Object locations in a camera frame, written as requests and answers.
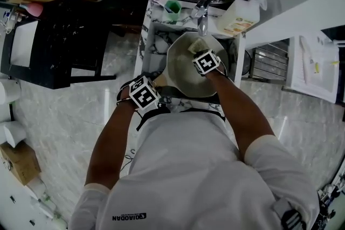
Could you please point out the small cardboard box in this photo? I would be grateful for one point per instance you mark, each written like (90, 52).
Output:
(20, 163)

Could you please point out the cream detergent pump bottle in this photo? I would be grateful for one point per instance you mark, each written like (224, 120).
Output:
(240, 17)

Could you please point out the small yellow object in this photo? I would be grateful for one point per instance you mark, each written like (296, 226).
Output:
(335, 62)
(316, 67)

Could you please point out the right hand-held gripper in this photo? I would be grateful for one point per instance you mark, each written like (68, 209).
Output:
(205, 63)

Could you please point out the chrome faucet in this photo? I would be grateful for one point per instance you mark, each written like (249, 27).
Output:
(202, 21)

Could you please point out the mint green cup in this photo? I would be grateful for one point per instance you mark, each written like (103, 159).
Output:
(172, 10)

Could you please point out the white panel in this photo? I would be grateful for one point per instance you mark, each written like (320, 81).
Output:
(24, 43)

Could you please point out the pink plastic object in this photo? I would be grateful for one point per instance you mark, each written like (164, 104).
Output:
(33, 9)

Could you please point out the marble sink cabinet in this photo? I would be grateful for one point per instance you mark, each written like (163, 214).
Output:
(188, 103)

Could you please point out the wide white pillar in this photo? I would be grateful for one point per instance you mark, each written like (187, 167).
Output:
(296, 2)

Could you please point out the white cylindrical device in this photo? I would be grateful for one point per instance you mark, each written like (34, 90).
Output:
(13, 134)
(9, 91)

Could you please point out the person's right forearm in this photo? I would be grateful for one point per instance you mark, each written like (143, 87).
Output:
(237, 105)

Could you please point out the cluttered equipment stand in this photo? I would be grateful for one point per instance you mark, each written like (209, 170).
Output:
(331, 194)

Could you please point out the person's white shirt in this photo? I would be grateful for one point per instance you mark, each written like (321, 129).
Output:
(188, 169)

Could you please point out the pink toothbrush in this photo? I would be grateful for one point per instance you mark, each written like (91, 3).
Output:
(157, 1)

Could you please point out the black table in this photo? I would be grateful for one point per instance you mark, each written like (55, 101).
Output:
(62, 48)

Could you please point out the person's left hand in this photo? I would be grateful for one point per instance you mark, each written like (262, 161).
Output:
(124, 95)

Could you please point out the black round bin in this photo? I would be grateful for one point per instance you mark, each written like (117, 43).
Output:
(246, 62)

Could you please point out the white dish rack tray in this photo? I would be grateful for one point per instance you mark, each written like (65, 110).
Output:
(323, 80)

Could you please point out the white knife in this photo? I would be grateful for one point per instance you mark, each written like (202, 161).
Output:
(304, 59)

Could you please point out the person's left forearm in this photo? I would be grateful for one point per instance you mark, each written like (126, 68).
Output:
(113, 142)

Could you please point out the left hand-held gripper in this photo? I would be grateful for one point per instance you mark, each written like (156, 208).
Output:
(144, 94)

